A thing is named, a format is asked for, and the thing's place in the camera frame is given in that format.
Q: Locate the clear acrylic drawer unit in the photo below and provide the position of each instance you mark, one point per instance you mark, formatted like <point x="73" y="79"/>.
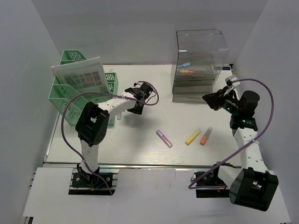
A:
<point x="206" y="50"/>

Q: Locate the blue highlighter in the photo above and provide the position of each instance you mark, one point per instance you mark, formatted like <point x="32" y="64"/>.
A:
<point x="184" y="65"/>

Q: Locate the green file organizer rack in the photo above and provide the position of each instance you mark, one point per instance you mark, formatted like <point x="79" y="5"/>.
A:
<point x="61" y="94"/>

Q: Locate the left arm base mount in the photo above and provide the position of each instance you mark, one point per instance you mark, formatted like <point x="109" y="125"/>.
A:
<point x="80" y="186"/>

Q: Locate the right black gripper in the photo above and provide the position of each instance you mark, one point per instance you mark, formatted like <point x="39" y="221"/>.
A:
<point x="215" y="100"/>

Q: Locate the document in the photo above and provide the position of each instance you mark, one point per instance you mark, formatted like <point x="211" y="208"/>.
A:
<point x="84" y="76"/>

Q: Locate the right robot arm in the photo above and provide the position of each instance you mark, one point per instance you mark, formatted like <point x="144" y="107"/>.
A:
<point x="251" y="185"/>

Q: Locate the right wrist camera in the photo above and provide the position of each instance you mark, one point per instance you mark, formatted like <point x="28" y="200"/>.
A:
<point x="232" y="82"/>

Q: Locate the purple highlighter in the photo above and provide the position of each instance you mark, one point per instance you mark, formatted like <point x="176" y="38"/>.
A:
<point x="164" y="139"/>

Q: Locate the orange highlighter white cap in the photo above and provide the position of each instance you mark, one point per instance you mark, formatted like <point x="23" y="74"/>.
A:
<point x="206" y="136"/>

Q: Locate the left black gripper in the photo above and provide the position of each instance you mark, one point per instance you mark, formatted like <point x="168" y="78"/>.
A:
<point x="137" y="110"/>

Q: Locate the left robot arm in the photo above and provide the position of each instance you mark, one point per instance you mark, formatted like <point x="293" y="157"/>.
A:
<point x="93" y="122"/>

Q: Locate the yellow highlighter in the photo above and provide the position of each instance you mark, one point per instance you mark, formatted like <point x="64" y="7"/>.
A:
<point x="193" y="137"/>

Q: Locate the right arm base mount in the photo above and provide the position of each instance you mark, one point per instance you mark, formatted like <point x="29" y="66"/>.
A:
<point x="217" y="184"/>

